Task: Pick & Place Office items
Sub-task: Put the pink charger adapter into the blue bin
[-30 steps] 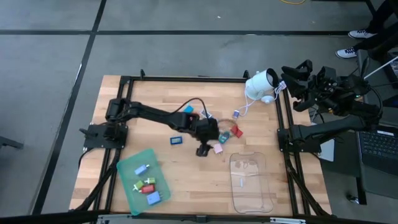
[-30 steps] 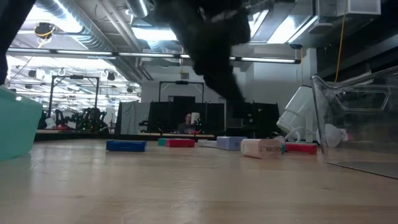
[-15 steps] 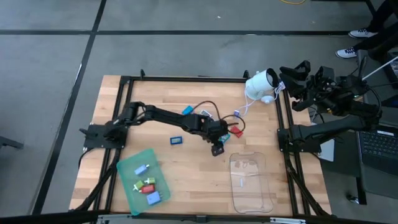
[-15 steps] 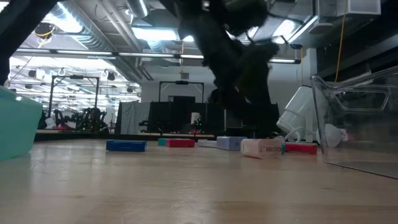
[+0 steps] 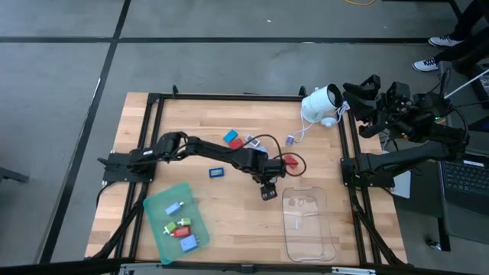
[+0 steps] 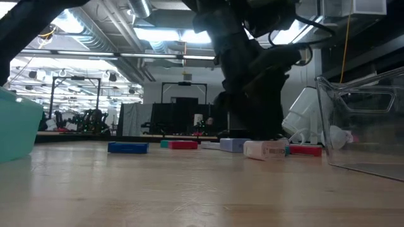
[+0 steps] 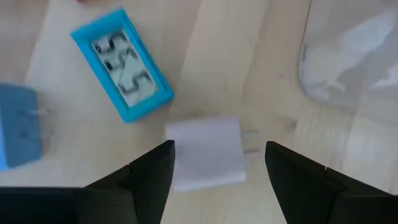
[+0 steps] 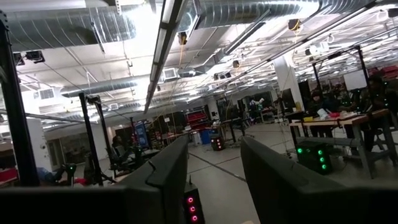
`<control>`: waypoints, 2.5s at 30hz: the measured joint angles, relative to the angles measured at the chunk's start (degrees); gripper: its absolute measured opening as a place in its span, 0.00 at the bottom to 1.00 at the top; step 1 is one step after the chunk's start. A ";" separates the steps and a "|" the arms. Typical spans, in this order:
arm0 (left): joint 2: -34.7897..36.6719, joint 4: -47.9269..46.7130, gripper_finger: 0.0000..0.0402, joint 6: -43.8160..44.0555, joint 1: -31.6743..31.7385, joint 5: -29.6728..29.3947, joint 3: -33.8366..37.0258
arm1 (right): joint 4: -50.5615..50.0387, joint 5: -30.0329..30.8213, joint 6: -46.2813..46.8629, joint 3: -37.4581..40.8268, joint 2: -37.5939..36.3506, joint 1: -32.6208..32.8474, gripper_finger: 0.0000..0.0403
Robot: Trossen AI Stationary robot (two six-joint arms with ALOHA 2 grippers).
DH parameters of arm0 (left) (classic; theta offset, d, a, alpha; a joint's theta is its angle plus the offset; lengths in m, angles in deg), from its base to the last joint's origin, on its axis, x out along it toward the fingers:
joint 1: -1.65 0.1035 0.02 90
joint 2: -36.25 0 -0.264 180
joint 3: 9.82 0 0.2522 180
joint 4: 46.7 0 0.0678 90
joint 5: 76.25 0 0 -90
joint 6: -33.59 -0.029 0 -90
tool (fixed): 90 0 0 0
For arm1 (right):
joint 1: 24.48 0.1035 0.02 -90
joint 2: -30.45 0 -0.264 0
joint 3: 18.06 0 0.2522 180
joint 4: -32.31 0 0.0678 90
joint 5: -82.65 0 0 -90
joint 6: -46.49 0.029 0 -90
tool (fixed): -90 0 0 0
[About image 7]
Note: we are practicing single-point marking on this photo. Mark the blue wall charger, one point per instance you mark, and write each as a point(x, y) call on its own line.
point(18, 124)

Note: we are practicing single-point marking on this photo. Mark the pale pink wall charger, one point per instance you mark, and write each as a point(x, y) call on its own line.
point(205, 149)

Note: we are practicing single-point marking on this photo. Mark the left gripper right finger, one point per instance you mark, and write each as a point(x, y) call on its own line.
point(311, 196)

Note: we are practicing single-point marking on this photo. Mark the turquoise digital clock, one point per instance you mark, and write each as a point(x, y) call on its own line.
point(124, 68)

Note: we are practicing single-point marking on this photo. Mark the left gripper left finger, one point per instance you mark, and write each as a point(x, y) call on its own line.
point(124, 196)

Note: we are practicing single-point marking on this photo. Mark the clear plastic bin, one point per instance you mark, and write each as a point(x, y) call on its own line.
point(348, 62)

